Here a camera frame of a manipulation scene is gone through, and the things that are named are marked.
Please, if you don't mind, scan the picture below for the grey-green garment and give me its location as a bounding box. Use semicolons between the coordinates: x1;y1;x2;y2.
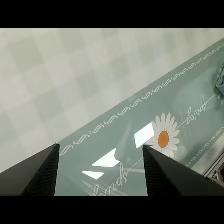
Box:
214;65;224;97

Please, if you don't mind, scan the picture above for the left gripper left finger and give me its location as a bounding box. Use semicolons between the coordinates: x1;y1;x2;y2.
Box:
0;142;61;197

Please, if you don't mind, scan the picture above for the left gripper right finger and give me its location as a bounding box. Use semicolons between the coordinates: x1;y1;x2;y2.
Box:
142;144;224;197

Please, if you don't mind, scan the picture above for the silver frame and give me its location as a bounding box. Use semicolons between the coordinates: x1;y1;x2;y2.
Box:
203;157;224;184

